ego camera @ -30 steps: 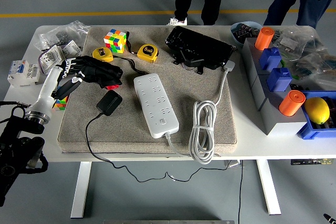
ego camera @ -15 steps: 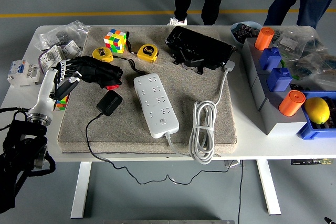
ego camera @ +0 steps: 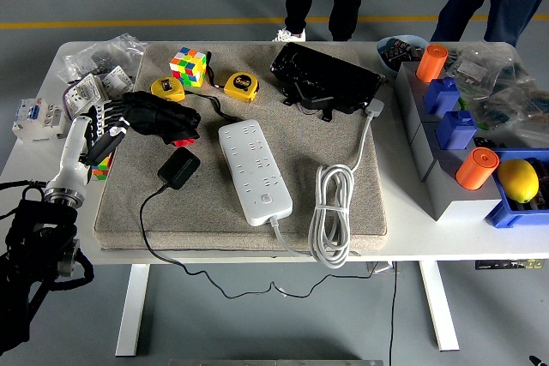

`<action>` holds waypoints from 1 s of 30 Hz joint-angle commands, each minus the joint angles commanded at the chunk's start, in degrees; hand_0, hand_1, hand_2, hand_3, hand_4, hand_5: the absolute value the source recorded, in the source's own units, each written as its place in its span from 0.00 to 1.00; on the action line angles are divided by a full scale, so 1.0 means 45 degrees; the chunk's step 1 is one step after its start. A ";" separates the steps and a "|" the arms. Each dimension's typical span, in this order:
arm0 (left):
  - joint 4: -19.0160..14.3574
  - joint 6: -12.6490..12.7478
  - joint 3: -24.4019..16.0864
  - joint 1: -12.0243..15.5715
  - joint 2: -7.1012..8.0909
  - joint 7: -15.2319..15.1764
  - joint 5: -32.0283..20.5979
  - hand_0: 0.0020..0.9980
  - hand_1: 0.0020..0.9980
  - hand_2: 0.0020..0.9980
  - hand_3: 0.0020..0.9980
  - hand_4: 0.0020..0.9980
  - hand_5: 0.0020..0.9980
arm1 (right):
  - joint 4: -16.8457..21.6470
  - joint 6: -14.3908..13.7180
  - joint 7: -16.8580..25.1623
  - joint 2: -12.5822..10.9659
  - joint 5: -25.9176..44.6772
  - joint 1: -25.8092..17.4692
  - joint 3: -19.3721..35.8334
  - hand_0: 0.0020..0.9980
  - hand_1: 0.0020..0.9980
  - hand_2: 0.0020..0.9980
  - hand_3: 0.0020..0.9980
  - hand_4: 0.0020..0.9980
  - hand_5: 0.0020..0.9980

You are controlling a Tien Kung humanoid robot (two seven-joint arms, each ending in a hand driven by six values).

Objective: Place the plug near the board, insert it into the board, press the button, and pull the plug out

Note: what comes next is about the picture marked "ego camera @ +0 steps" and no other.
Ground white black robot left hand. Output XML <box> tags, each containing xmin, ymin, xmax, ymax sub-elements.
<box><xmin>50</xmin><ymin>98</ymin><xmax>135</xmax><ymax>195</ymax></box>

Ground thin black adapter cord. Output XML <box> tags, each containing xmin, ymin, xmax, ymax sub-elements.
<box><xmin>139</xmin><ymin>184</ymin><xmax>387</xmax><ymax>301</ymax></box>

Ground black plug adapter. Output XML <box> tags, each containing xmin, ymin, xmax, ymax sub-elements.
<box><xmin>157</xmin><ymin>146</ymin><xmax>202</xmax><ymax>190</ymax></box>

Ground white power strip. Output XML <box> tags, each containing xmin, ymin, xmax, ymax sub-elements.
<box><xmin>217</xmin><ymin>119</ymin><xmax>294</xmax><ymax>227</ymax></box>

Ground small Rubik's cube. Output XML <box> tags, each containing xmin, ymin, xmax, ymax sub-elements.
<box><xmin>91</xmin><ymin>151</ymin><xmax>113</xmax><ymax>182</ymax></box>

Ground white circuit breaker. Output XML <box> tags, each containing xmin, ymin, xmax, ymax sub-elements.
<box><xmin>11</xmin><ymin>98</ymin><xmax>66</xmax><ymax>144</ymax></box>

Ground black cloth bag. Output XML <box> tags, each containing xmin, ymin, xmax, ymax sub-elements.
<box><xmin>122</xmin><ymin>90</ymin><xmax>202</xmax><ymax>147</ymax></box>

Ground clear bag of parts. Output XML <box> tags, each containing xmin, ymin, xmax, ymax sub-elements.
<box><xmin>63</xmin><ymin>33</ymin><xmax>149</xmax><ymax>84</ymax></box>

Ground black table control panel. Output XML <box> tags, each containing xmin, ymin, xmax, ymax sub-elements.
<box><xmin>474</xmin><ymin>258</ymin><xmax>542</xmax><ymax>271</ymax></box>

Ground yellow tape measure black clip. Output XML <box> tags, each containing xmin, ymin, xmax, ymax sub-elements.
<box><xmin>149</xmin><ymin>76</ymin><xmax>186</xmax><ymax>102</ymax></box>

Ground white table leg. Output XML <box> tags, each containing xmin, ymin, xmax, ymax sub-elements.
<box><xmin>114</xmin><ymin>262</ymin><xmax>151</xmax><ymax>357</ymax></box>
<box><xmin>418</xmin><ymin>261</ymin><xmax>461</xmax><ymax>352</ymax></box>

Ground large Rubik's cube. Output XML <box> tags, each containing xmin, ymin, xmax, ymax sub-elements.
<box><xmin>168</xmin><ymin>46</ymin><xmax>208</xmax><ymax>88</ymax></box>

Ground blue storage bin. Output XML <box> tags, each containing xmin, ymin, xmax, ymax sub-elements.
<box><xmin>484</xmin><ymin>147</ymin><xmax>549</xmax><ymax>229</ymax></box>

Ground yellow tape measure round label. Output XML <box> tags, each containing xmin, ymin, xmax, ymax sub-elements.
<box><xmin>223</xmin><ymin>71</ymin><xmax>262</xmax><ymax>104</ymax></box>

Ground yellow lemon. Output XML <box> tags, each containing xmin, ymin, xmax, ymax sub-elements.
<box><xmin>497</xmin><ymin>159</ymin><xmax>540</xmax><ymax>204</ymax></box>

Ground grey block holder box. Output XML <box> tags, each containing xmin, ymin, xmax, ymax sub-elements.
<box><xmin>394</xmin><ymin>60</ymin><xmax>503</xmax><ymax>222</ymax></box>

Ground orange cylinder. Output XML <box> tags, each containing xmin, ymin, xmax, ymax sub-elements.
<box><xmin>455</xmin><ymin>147</ymin><xmax>500</xmax><ymax>191</ymax></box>
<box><xmin>415</xmin><ymin>43</ymin><xmax>449</xmax><ymax>83</ymax></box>

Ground grey-brown mat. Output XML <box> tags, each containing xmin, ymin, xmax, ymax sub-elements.
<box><xmin>93</xmin><ymin>42</ymin><xmax>389</xmax><ymax>254</ymax></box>

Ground blue plastic block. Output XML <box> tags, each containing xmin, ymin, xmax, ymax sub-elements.
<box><xmin>423</xmin><ymin>76</ymin><xmax>462</xmax><ymax>117</ymax></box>
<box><xmin>435</xmin><ymin>110</ymin><xmax>478</xmax><ymax>152</ymax></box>

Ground clear bag of components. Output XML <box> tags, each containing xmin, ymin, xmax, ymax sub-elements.
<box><xmin>467</xmin><ymin>82</ymin><xmax>549</xmax><ymax>148</ymax></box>
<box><xmin>445</xmin><ymin>41</ymin><xmax>537</xmax><ymax>99</ymax></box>

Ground black ribbed device case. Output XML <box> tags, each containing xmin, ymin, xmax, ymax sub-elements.
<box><xmin>269</xmin><ymin>42</ymin><xmax>386</xmax><ymax>123</ymax></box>

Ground light blue bowl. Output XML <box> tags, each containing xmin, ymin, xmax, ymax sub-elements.
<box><xmin>376</xmin><ymin>34</ymin><xmax>430</xmax><ymax>75</ymax></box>

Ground dark circuit boards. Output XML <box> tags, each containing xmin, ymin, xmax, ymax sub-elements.
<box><xmin>380</xmin><ymin>38</ymin><xmax>425</xmax><ymax>63</ymax></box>

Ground white wall socket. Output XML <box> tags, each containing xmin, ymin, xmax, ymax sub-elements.
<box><xmin>66</xmin><ymin>73</ymin><xmax>106</xmax><ymax>117</ymax></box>
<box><xmin>101</xmin><ymin>64</ymin><xmax>135</xmax><ymax>97</ymax></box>

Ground black tape measure strap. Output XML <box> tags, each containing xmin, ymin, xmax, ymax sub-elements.
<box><xmin>183</xmin><ymin>90</ymin><xmax>240</xmax><ymax>123</ymax></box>
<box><xmin>204</xmin><ymin>51</ymin><xmax>225</xmax><ymax>88</ymax></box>

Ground hanging black cable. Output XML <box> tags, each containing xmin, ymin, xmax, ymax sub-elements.
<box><xmin>388</xmin><ymin>261</ymin><xmax>400</xmax><ymax>366</ymax></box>

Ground white power strip cable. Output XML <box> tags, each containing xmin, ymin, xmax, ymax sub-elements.
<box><xmin>269</xmin><ymin>99</ymin><xmax>385</xmax><ymax>271</ymax></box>

